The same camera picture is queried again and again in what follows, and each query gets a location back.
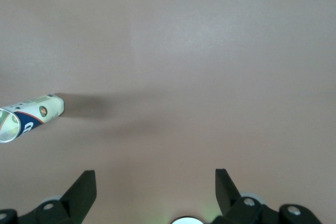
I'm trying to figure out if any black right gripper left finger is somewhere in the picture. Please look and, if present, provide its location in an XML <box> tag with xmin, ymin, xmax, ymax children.
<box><xmin>0</xmin><ymin>170</ymin><xmax>97</xmax><ymax>224</ymax></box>

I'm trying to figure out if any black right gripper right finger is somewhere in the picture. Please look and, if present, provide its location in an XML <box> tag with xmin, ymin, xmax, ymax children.
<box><xmin>209</xmin><ymin>168</ymin><xmax>324</xmax><ymax>224</ymax></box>

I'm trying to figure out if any white blue tennis ball can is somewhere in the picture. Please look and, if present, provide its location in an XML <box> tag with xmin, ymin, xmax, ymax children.
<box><xmin>0</xmin><ymin>92</ymin><xmax>65</xmax><ymax>144</ymax></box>

